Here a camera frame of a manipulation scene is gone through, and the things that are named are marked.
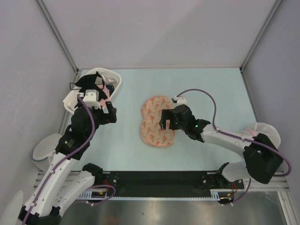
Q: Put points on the aluminium rail frame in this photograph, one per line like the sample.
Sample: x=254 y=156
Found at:
x=275 y=184

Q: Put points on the white plastic laundry basket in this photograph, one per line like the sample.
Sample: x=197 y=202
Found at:
x=111 y=73

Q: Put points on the pale garment in basket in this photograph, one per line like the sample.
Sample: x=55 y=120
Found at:
x=108 y=80

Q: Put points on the white mesh bag blue trim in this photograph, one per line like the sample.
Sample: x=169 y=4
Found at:
x=43 y=153

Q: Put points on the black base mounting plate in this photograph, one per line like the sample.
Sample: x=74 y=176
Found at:
x=168 y=184

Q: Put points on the white mesh bag pink trim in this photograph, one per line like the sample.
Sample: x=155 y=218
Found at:
x=263 y=128

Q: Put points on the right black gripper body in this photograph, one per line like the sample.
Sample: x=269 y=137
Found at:
x=182 y=127

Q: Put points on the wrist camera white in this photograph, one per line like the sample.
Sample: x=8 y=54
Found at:
x=176 y=101
x=90 y=98

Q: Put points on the dark garment in basket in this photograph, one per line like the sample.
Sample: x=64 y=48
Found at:
x=111 y=88

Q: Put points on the floral mesh laundry bag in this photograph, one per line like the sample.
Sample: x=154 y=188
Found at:
x=151 y=132

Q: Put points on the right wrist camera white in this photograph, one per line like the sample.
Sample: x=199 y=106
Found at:
x=176 y=101

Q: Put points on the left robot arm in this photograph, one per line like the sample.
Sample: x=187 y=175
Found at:
x=50 y=201

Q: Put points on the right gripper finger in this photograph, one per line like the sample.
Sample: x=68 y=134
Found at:
x=166 y=114
x=173 y=124

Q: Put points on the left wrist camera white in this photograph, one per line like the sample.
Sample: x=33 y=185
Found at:
x=90 y=98

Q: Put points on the pink cloth in basket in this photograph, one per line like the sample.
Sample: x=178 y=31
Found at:
x=103 y=95

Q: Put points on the white cloth in basket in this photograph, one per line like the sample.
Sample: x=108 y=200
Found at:
x=70 y=101

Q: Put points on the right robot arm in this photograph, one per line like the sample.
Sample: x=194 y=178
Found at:
x=256 y=144

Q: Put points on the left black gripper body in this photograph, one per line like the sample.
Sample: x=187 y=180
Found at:
x=107 y=117

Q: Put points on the black bra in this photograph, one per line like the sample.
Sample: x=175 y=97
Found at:
x=87 y=82

